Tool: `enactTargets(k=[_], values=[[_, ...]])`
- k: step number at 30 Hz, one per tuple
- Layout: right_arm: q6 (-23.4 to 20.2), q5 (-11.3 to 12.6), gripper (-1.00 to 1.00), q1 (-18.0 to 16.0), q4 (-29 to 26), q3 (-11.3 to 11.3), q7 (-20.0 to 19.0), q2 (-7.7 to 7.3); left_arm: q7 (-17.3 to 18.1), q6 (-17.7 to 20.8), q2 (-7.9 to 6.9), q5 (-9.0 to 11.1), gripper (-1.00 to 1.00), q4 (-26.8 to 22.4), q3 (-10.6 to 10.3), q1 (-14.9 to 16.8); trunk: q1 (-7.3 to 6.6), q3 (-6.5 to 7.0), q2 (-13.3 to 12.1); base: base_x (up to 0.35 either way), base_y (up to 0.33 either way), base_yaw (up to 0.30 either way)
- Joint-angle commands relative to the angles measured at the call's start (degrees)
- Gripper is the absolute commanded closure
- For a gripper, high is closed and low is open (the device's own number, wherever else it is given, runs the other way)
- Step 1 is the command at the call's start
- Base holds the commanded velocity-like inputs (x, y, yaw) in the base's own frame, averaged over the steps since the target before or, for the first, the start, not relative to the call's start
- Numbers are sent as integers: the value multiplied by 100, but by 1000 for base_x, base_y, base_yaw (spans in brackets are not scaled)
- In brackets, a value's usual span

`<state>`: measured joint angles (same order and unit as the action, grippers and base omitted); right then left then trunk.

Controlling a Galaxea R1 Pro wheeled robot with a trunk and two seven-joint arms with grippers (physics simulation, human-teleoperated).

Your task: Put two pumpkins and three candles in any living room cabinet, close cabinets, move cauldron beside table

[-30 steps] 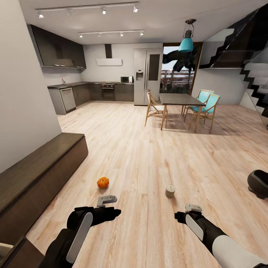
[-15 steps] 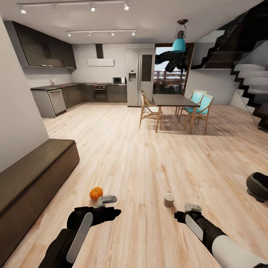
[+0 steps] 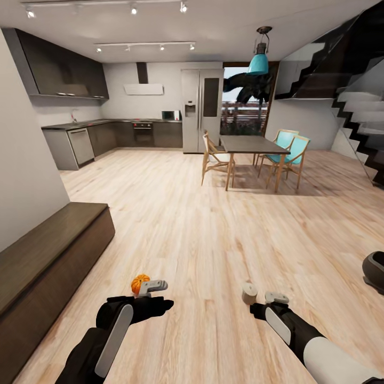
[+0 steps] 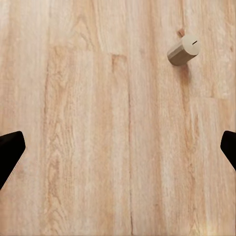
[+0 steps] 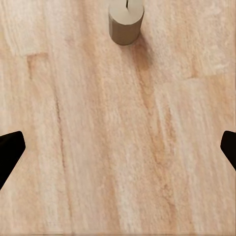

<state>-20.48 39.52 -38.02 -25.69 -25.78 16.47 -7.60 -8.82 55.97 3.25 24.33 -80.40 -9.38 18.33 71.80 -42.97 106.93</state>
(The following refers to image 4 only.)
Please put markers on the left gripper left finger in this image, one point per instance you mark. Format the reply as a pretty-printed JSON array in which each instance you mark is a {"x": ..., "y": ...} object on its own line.
[{"x": 12, "y": 146}]

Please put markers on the pillar candle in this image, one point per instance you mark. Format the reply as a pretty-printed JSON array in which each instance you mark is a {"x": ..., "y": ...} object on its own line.
[{"x": 184, "y": 50}]

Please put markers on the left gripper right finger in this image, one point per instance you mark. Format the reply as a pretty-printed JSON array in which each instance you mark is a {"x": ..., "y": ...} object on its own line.
[{"x": 228, "y": 146}]

